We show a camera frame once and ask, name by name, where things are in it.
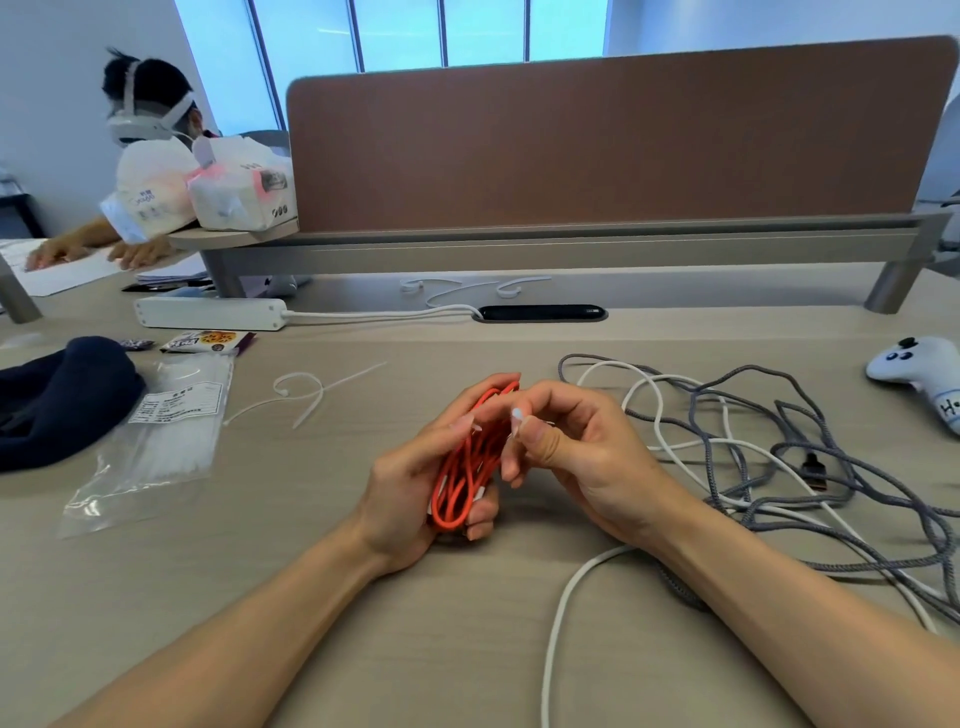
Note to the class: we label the small white rounded object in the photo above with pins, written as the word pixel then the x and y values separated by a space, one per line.
pixel 289 286

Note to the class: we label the person's left forearm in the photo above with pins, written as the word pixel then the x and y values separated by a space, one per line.
pixel 225 645

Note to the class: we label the brown desk divider panel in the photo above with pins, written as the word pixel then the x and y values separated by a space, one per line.
pixel 615 135

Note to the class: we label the white printed snack packet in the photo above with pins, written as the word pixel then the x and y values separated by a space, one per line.
pixel 202 342

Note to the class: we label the small purple candy wrapper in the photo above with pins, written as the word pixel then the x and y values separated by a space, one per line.
pixel 136 344

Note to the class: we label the navy baseball cap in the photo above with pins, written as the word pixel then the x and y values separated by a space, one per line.
pixel 60 405

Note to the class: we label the person's right hand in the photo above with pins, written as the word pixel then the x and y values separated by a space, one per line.
pixel 600 457

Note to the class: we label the black flat tablet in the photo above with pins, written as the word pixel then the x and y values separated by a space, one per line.
pixel 165 286

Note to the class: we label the grey office chair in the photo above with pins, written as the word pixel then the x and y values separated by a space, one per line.
pixel 270 139
pixel 949 150

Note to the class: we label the person's left hand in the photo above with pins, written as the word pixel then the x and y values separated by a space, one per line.
pixel 397 502

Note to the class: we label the round beige shelf board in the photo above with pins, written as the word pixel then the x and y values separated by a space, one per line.
pixel 217 238

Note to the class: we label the person's right forearm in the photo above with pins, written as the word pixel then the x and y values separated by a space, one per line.
pixel 810 630

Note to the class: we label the white head-mounted headset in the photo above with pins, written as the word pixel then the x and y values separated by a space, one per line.
pixel 139 127

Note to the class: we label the white power strip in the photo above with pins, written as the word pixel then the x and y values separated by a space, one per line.
pixel 210 313

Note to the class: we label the white labelled hand controller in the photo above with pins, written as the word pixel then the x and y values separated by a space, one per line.
pixel 922 367

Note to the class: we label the dark side table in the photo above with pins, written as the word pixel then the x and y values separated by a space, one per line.
pixel 19 217

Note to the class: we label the white paper sheets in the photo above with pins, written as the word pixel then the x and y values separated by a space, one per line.
pixel 60 274

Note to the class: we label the large glass window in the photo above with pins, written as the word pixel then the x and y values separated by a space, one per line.
pixel 315 37

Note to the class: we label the grey metal desk shelf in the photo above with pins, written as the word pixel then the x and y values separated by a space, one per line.
pixel 585 251
pixel 16 296

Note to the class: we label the white tissue pack pink label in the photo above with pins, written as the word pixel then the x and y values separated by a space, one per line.
pixel 240 202

